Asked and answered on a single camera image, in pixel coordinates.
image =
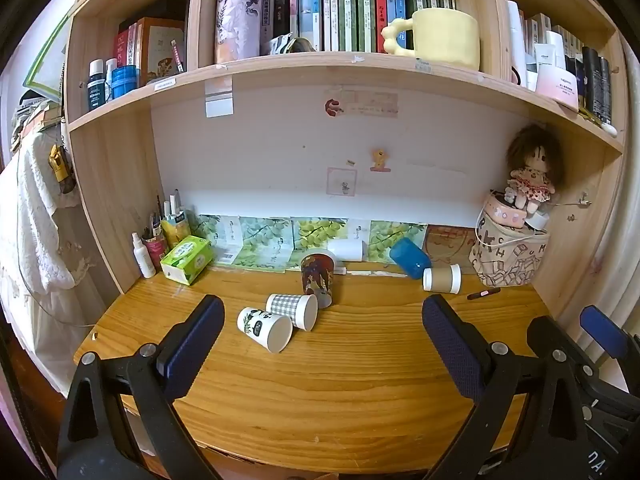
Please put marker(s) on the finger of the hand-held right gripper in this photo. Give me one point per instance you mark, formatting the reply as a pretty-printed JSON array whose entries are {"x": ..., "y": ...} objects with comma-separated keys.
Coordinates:
[
  {"x": 602, "y": 335},
  {"x": 547, "y": 332}
]

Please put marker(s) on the red mushroom sticker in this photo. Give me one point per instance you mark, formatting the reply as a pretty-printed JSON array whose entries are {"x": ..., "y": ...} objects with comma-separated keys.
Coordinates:
[{"x": 332, "y": 107}]

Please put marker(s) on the grey checkered paper cup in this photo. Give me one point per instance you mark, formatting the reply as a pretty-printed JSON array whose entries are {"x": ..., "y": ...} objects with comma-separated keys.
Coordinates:
[{"x": 292, "y": 307}]

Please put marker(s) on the letter print storage bag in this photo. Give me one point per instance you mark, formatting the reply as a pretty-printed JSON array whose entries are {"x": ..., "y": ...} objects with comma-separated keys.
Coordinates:
[{"x": 510, "y": 257}]

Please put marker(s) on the white floral cylinder tin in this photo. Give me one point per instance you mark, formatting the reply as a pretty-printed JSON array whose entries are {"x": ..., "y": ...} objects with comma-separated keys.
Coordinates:
[{"x": 237, "y": 15}]

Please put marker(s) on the pink cosmetic jar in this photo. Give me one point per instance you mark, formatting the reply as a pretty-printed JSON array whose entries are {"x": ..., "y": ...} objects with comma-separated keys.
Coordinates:
[{"x": 557, "y": 89}]

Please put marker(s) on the pink square sticker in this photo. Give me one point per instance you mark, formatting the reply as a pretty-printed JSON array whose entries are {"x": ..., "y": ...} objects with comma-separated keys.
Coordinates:
[{"x": 341, "y": 181}]

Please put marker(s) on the yellow toy excavator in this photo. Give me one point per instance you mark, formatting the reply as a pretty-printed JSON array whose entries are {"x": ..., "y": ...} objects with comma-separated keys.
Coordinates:
[{"x": 60, "y": 165}]

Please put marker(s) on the white spray bottle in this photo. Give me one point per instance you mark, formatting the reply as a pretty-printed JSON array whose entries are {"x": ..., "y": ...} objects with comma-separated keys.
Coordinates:
[{"x": 143, "y": 257}]

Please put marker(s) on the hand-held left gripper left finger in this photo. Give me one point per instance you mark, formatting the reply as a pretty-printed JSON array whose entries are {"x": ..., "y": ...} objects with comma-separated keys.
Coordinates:
[{"x": 192, "y": 345}]

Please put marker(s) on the green tissue box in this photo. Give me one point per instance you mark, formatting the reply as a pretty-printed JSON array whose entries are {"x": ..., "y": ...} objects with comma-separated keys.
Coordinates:
[{"x": 187, "y": 259}]

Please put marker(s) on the brown haired doll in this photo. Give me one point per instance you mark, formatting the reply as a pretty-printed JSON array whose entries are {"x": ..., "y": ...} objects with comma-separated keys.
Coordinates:
[{"x": 532, "y": 170}]

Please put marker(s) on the green leaf print card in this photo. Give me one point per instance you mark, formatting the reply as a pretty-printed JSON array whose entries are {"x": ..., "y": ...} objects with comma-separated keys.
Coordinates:
[
  {"x": 392, "y": 232},
  {"x": 262, "y": 242},
  {"x": 210, "y": 230},
  {"x": 320, "y": 232}
]

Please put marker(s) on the brown cartoon card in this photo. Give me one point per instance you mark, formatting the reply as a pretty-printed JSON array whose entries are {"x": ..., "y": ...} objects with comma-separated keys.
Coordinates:
[{"x": 450, "y": 247}]

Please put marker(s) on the red pen holder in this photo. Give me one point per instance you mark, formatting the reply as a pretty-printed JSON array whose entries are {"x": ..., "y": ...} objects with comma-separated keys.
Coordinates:
[{"x": 155, "y": 247}]

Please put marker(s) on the dark green bottle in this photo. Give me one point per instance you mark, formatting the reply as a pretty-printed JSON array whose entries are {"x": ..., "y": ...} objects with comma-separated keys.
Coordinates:
[{"x": 96, "y": 90}]

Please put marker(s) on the crumpled foil packet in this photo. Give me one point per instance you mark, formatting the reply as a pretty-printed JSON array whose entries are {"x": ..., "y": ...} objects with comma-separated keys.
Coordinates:
[{"x": 290, "y": 44}]

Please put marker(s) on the dark red pen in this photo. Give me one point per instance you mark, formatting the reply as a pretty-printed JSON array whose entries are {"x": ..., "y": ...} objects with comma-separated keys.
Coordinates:
[{"x": 483, "y": 294}]

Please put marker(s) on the dark red patterned cup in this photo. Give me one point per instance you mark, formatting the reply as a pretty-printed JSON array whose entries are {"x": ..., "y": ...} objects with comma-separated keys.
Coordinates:
[{"x": 316, "y": 275}]

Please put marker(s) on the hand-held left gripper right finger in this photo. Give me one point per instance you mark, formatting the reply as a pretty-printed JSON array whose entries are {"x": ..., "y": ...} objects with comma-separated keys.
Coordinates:
[{"x": 452, "y": 347}]

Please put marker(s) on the yellow mug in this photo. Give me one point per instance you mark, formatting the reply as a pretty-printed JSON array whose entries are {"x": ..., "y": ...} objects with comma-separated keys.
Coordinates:
[{"x": 442, "y": 37}]

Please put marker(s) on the blue jar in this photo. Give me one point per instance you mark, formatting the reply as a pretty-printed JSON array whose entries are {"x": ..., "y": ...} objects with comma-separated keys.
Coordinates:
[{"x": 125, "y": 82}]

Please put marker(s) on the blue cup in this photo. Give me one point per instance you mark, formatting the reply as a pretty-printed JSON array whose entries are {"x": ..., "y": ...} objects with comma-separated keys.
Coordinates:
[{"x": 409, "y": 257}]

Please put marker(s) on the white cosmetic tube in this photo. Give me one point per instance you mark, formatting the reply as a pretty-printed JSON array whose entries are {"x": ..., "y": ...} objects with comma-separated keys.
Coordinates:
[{"x": 545, "y": 62}]

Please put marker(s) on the bear wall sticker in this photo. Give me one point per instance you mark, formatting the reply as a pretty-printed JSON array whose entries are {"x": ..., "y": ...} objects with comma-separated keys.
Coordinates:
[{"x": 380, "y": 160}]

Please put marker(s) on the white panda print cup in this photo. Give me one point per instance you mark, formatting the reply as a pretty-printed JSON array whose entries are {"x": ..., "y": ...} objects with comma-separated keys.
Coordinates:
[{"x": 260, "y": 324}]

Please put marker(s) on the orange illustrated box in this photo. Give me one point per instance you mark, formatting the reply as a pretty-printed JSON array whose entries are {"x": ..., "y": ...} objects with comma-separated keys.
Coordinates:
[{"x": 160, "y": 50}]

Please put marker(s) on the red books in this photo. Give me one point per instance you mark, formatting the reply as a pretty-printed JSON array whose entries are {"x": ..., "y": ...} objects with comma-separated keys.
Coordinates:
[{"x": 125, "y": 45}]

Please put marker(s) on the wooden bookshelf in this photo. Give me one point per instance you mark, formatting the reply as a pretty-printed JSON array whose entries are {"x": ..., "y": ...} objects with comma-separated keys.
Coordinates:
[{"x": 115, "y": 170}]

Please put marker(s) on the plain white paper cup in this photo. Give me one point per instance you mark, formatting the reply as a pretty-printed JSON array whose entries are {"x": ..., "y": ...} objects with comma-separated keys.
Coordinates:
[{"x": 347, "y": 250}]

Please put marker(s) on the black cosmetic tubes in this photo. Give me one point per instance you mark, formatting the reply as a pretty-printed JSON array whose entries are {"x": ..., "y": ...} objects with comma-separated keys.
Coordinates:
[{"x": 597, "y": 85}]

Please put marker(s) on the pink round box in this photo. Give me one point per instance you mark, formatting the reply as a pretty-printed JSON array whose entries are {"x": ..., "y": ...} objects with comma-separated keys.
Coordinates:
[{"x": 502, "y": 212}]

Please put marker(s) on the white lace cloth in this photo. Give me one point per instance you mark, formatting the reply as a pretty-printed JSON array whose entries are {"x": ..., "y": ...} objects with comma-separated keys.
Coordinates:
[{"x": 35, "y": 230}]

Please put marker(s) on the brown paper cup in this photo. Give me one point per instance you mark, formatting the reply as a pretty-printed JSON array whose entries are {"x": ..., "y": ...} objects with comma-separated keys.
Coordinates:
[{"x": 442, "y": 278}]

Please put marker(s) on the tall white bottle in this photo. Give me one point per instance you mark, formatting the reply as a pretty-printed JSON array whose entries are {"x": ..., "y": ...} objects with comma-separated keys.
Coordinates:
[{"x": 516, "y": 42}]

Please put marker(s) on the row of books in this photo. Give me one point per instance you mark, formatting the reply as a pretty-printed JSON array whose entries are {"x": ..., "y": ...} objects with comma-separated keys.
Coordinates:
[{"x": 350, "y": 10}]

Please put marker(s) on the green framed picture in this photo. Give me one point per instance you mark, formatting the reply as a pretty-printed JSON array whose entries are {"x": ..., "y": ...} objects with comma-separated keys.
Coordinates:
[{"x": 47, "y": 60}]

